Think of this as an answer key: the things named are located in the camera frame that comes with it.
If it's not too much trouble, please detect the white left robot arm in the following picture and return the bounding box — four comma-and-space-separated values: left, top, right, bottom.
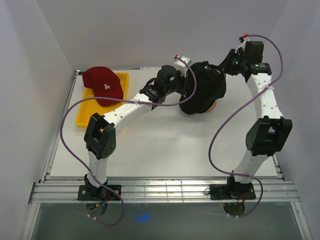
84, 64, 188, 200

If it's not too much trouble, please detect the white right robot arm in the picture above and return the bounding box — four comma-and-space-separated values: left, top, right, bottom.
220, 38, 293, 199

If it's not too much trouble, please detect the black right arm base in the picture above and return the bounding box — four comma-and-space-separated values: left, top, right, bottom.
204, 183, 256, 200

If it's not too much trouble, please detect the yellow plastic tray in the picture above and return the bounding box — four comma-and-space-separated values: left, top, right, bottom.
75, 72, 130, 128

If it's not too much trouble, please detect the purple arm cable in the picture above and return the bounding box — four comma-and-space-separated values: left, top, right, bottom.
60, 58, 198, 227
208, 33, 285, 219

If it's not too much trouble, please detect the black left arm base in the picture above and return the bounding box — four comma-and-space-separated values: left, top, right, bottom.
77, 185, 120, 201

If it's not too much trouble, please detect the wooden hat stand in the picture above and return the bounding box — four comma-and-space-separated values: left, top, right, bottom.
204, 101, 217, 113

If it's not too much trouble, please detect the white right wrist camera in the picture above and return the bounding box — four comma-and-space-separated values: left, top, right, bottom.
238, 33, 250, 50

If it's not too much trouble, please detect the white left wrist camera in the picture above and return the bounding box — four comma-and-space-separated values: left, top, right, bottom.
173, 55, 192, 77

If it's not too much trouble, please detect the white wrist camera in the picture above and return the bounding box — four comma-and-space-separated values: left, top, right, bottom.
173, 55, 192, 77
238, 33, 250, 50

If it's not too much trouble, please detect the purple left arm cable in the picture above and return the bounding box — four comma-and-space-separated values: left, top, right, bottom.
60, 58, 198, 227

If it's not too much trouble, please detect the red baseball cap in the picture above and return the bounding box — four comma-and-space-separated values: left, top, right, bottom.
82, 66, 124, 100

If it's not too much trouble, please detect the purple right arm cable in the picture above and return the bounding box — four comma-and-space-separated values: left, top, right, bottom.
208, 33, 285, 219

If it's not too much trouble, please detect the black NY baseball cap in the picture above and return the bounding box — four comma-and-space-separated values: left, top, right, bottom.
179, 61, 227, 115

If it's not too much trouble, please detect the aluminium mounting rail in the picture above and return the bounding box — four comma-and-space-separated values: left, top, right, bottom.
29, 177, 301, 204

